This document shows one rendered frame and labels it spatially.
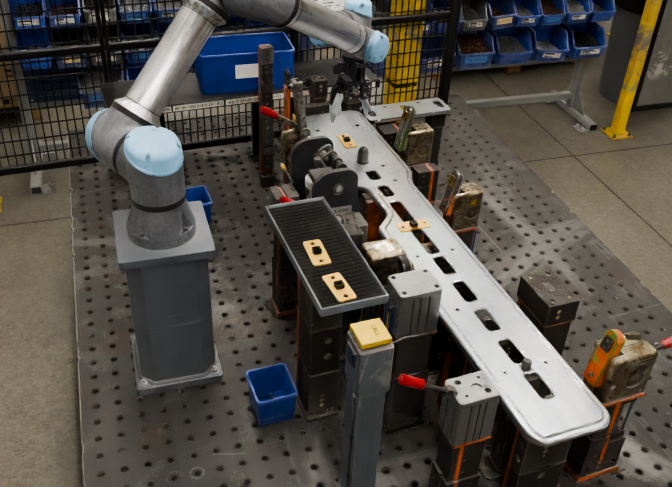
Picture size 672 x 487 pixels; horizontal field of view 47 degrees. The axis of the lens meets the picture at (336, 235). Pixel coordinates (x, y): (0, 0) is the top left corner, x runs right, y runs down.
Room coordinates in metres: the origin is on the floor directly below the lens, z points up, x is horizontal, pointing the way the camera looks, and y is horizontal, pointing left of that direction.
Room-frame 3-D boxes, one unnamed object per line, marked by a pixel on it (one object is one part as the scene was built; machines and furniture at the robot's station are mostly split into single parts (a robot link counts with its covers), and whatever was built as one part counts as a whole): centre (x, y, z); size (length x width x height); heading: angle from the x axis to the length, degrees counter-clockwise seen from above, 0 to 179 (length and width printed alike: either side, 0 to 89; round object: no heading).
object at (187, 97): (2.39, 0.33, 1.01); 0.90 x 0.22 x 0.03; 112
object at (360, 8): (2.04, -0.03, 1.38); 0.09 x 0.08 x 0.11; 136
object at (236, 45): (2.39, 0.33, 1.09); 0.30 x 0.17 x 0.13; 108
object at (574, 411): (1.62, -0.21, 1.00); 1.38 x 0.22 x 0.02; 22
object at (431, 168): (1.95, -0.25, 0.84); 0.11 x 0.08 x 0.29; 112
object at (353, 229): (1.47, -0.03, 0.90); 0.05 x 0.05 x 0.40; 22
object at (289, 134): (2.00, 0.13, 0.88); 0.07 x 0.06 x 0.35; 112
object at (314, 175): (1.65, 0.03, 0.94); 0.18 x 0.13 x 0.49; 22
